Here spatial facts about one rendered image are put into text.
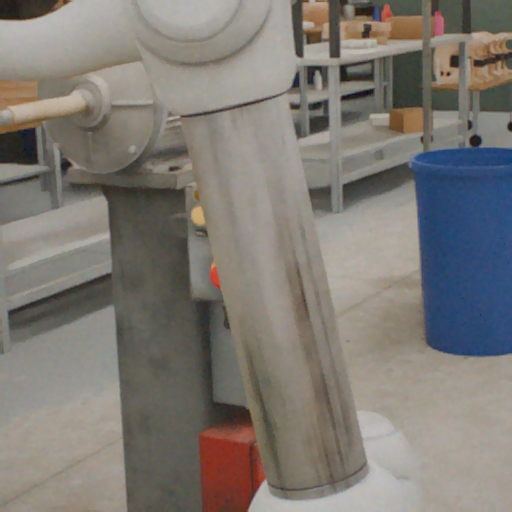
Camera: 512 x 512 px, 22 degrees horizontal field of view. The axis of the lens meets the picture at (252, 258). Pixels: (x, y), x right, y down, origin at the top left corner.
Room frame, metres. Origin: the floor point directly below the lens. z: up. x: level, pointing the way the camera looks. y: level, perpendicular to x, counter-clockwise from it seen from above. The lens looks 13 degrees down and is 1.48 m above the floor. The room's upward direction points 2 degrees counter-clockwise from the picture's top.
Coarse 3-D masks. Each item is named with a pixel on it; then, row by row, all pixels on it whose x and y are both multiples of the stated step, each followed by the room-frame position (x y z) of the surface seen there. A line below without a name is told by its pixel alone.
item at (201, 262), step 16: (192, 192) 2.11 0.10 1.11; (192, 208) 2.11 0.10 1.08; (192, 224) 2.11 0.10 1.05; (192, 240) 2.11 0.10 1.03; (208, 240) 2.10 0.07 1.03; (192, 256) 2.11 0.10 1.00; (208, 256) 2.10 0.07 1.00; (192, 272) 2.12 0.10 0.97; (208, 272) 2.10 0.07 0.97; (192, 288) 2.12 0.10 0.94; (208, 288) 2.10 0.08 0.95; (224, 304) 2.13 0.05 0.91; (224, 320) 2.13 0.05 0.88
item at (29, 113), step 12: (72, 96) 2.18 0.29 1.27; (12, 108) 2.05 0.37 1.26; (24, 108) 2.07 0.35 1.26; (36, 108) 2.09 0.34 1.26; (48, 108) 2.11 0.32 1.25; (60, 108) 2.14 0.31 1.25; (72, 108) 2.16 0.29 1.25; (84, 108) 2.19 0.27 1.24; (24, 120) 2.06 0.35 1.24; (36, 120) 2.09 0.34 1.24
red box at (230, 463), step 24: (240, 408) 2.43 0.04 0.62; (216, 432) 2.30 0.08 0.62; (240, 432) 2.29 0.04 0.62; (216, 456) 2.28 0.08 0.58; (240, 456) 2.25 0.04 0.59; (216, 480) 2.28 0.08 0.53; (240, 480) 2.25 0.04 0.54; (264, 480) 2.26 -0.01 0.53; (216, 504) 2.28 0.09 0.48; (240, 504) 2.25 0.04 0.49
